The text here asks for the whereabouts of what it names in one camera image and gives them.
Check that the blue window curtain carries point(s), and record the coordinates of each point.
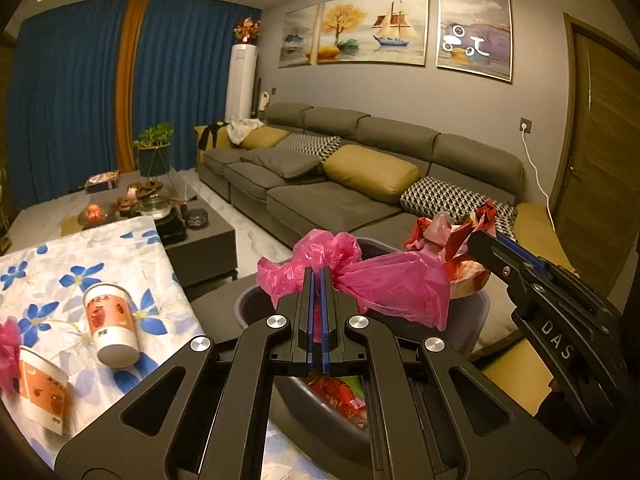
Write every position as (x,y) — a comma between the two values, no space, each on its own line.
(61,124)

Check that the potted green plant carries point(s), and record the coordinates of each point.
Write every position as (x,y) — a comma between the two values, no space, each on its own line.
(152,146)

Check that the mustard cushion near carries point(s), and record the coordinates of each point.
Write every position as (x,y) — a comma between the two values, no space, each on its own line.
(380,176)

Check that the mustard cushion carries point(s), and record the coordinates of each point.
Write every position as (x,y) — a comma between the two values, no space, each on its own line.
(380,176)
(264,137)

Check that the purple right painting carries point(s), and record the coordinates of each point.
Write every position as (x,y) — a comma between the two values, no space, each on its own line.
(475,36)

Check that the red wrapper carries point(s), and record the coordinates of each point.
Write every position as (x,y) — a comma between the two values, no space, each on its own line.
(439,239)

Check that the patterned cushion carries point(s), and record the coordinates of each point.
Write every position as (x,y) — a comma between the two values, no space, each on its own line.
(428,197)
(311,144)

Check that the red white plastic bag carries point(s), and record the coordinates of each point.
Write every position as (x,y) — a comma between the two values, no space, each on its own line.
(344,394)

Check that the small left painting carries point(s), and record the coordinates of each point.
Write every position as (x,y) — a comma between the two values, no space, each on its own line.
(298,37)

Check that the orange curtain strip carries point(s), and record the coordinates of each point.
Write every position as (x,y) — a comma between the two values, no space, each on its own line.
(130,33)

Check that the pink plastic bag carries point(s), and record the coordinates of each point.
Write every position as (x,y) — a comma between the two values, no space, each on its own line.
(406,285)
(10,341)

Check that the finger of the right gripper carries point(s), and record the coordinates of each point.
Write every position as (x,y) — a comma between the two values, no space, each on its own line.
(511,258)

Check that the orange fruit bowl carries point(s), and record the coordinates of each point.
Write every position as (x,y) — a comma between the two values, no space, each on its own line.
(93,215)

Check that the mustard cushion far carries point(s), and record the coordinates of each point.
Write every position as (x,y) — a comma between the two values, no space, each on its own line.
(264,137)

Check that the box on coffee table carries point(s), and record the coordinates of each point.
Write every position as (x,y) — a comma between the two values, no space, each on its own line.
(102,182)

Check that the white apple paper cup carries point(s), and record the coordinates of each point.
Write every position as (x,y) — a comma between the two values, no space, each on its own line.
(111,324)

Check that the grey trash bin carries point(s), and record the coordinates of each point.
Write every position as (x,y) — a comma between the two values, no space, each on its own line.
(338,353)

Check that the patterned cushion near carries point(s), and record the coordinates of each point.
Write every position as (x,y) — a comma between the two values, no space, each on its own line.
(428,197)

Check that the white cloth on sofa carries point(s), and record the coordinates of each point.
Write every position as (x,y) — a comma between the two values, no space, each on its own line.
(238,129)

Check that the patterned cushion far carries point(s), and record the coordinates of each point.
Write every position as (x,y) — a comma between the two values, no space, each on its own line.
(311,144)

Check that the grey sectional sofa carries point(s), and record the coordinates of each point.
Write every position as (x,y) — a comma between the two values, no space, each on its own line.
(288,209)

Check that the wooden door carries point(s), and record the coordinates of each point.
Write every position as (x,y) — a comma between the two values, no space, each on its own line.
(595,197)

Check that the glass teapot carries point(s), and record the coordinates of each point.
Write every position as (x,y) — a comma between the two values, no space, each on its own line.
(155,204)

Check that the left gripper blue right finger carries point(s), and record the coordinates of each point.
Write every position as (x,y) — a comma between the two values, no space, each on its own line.
(329,326)

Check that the floral blue tablecloth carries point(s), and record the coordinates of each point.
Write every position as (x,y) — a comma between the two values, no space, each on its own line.
(42,288)

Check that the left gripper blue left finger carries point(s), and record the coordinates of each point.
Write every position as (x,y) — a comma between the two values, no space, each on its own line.
(305,324)

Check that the white standing air conditioner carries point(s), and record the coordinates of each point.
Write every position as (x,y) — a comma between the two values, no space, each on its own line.
(242,70)

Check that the sailboat tree painting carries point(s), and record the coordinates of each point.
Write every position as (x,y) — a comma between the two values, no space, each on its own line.
(373,31)

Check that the dark coffee table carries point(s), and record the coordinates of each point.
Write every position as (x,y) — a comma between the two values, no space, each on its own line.
(200,244)

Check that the grey cushion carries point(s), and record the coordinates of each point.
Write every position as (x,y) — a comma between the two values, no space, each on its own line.
(285,163)

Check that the red flower decoration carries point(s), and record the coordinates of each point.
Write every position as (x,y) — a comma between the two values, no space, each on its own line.
(247,30)

